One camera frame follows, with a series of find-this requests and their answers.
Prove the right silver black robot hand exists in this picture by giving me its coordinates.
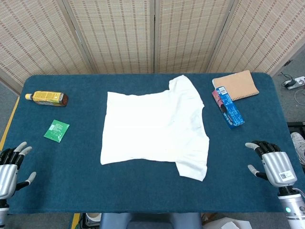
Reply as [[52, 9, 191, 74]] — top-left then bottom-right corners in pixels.
[[245, 140, 298, 189]]

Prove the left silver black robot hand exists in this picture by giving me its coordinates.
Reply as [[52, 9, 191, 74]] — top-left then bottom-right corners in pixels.
[[0, 141, 37, 200]]

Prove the white T-shirt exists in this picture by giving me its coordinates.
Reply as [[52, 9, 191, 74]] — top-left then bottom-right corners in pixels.
[[100, 74, 210, 182]]

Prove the white sneaker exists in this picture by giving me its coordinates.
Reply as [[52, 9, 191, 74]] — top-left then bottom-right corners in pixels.
[[290, 132, 305, 166]]

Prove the black equipment base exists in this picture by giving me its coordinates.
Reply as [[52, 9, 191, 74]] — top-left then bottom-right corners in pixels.
[[286, 121, 305, 134]]

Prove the yellow floor tape strip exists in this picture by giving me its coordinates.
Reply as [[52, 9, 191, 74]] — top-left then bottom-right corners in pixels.
[[71, 213, 81, 229], [0, 96, 20, 151]]

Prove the green sachet packet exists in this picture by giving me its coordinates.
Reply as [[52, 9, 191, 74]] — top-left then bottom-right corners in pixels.
[[43, 119, 70, 143]]

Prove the blue pink cookie box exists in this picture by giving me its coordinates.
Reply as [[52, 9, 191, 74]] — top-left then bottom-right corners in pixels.
[[212, 86, 245, 130]]

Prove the white cardboard box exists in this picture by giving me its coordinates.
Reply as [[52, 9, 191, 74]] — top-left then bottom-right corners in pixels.
[[203, 216, 253, 229]]

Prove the yellow label tea bottle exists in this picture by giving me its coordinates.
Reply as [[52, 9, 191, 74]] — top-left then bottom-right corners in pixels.
[[25, 90, 69, 107]]

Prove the white power strip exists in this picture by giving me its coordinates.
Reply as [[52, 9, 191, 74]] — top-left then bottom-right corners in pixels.
[[285, 76, 305, 90]]

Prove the brown spiral notebook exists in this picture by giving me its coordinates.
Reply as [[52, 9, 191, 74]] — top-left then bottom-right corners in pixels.
[[212, 70, 260, 102]]

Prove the blue grey robot torso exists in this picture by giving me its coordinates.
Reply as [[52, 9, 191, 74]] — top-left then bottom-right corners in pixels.
[[99, 212, 203, 229]]

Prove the woven bamboo screen panel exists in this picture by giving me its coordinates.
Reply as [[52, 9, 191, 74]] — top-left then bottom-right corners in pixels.
[[206, 0, 305, 77], [0, 0, 96, 95], [62, 0, 155, 74], [154, 0, 236, 73]]

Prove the blue carpet table cover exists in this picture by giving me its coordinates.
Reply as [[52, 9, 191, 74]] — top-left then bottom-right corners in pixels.
[[0, 73, 305, 214]]

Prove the thin white floor cable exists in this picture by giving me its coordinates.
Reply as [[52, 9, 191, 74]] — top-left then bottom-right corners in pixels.
[[294, 88, 305, 105]]

